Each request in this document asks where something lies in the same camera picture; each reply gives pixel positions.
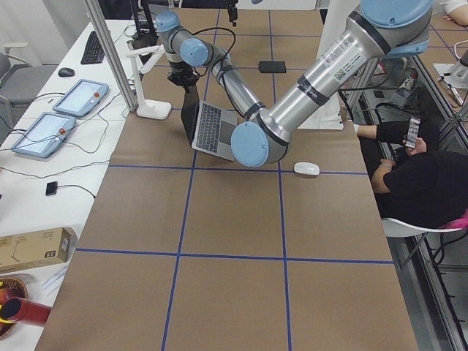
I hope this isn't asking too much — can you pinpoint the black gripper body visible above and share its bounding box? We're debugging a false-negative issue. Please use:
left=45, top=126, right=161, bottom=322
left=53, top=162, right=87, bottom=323
left=167, top=72, right=200, bottom=88
left=227, top=0, right=238, bottom=26

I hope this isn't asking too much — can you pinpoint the silver laptop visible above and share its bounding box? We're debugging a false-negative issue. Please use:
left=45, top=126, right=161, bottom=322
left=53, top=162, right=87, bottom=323
left=181, top=86, right=238, bottom=161

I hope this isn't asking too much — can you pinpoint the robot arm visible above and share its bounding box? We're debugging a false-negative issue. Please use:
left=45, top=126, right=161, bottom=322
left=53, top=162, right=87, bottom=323
left=156, top=1, right=433, bottom=167

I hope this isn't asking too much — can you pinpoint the white desk lamp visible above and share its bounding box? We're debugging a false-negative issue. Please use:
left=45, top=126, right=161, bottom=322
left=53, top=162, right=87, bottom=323
left=126, top=40, right=172, bottom=121

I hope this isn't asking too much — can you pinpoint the black mouse pad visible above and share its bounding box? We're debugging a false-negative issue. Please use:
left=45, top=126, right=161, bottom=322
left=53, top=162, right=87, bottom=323
left=258, top=61, right=287, bottom=74

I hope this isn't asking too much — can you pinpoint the black desk mouse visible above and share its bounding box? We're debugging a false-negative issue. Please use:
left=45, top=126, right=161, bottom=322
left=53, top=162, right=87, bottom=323
left=58, top=67, right=75, bottom=78

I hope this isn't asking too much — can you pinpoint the white computer mouse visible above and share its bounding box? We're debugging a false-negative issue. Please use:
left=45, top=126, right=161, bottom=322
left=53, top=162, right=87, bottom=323
left=293, top=162, right=320, bottom=176

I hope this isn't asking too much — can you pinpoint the black keyboard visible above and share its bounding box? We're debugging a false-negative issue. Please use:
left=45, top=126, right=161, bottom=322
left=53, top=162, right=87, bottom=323
left=80, top=31, right=105, bottom=65

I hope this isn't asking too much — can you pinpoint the upper teach pendant tablet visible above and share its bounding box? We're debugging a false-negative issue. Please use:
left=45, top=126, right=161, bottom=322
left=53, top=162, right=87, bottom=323
left=53, top=79, right=109, bottom=118

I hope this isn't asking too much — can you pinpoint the teach pendant tablet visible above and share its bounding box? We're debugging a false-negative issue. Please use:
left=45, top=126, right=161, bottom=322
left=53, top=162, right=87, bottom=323
left=11, top=113, right=77, bottom=159
left=53, top=79, right=109, bottom=118

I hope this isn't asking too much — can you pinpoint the lower teach pendant tablet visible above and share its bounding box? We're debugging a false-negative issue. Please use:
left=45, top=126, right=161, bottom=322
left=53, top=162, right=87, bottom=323
left=11, top=113, right=77, bottom=159

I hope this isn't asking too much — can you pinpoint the small black device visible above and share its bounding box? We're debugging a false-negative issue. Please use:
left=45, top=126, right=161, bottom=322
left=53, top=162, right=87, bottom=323
left=45, top=181, right=59, bottom=197

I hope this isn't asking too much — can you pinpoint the smartphone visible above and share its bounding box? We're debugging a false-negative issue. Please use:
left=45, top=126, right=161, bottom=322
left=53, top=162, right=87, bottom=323
left=405, top=117, right=420, bottom=149

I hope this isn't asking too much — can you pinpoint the brown cardboard box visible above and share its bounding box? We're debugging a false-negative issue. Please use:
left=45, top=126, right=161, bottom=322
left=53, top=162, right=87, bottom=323
left=1, top=227, right=77, bottom=273

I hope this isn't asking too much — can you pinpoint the white chair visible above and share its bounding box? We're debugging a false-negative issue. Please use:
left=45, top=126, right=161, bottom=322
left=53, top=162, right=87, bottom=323
left=381, top=218, right=464, bottom=270

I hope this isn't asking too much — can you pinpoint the seated person in black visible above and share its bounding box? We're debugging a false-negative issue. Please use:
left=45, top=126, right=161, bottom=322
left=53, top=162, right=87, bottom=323
left=354, top=102, right=467, bottom=229

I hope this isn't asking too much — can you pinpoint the wicker basket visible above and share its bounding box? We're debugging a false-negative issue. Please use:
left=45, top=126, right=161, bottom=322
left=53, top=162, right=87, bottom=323
left=1, top=277, right=28, bottom=339

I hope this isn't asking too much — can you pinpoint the red cylinder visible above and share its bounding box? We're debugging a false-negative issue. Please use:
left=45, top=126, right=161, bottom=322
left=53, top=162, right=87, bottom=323
left=1, top=297, right=51, bottom=327

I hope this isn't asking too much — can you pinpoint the aluminium frame post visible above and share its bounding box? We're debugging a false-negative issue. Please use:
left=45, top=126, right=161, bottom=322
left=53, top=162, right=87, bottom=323
left=84, top=0, right=137, bottom=112

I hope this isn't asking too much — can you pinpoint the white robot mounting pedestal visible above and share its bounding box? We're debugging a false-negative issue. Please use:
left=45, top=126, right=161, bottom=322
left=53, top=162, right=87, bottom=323
left=299, top=0, right=355, bottom=130

